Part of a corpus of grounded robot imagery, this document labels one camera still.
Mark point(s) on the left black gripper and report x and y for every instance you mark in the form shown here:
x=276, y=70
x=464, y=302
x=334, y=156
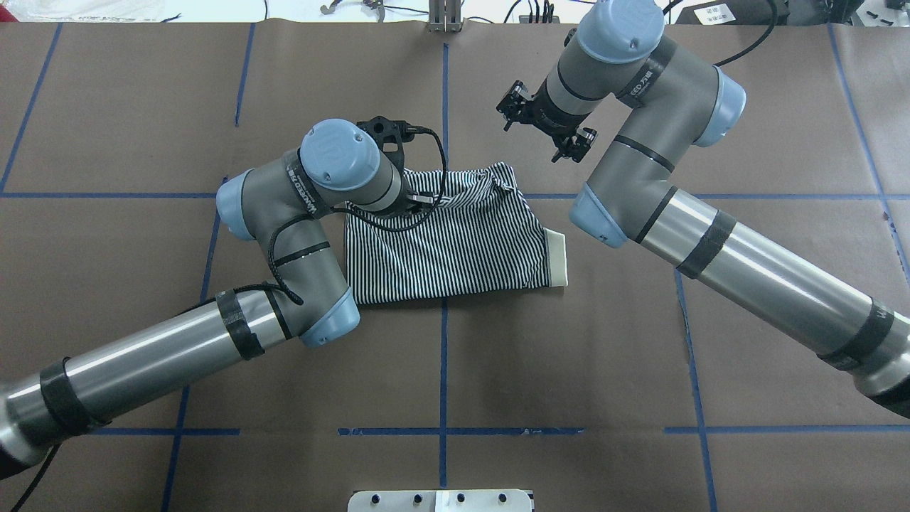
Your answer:
x=410, y=200

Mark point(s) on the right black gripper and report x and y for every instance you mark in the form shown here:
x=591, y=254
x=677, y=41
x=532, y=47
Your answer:
x=546, y=114

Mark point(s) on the blue white striped polo shirt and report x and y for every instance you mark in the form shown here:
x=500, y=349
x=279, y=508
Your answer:
x=483, y=237

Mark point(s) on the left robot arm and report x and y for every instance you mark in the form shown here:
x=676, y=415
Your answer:
x=339, y=167

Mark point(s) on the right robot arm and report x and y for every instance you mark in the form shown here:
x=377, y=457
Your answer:
x=776, y=187

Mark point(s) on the black box with label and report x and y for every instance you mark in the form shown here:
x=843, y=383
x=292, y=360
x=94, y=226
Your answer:
x=714, y=13

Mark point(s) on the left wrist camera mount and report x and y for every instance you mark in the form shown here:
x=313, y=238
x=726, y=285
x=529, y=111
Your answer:
x=390, y=136

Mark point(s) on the aluminium frame post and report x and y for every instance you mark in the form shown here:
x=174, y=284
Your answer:
x=445, y=16

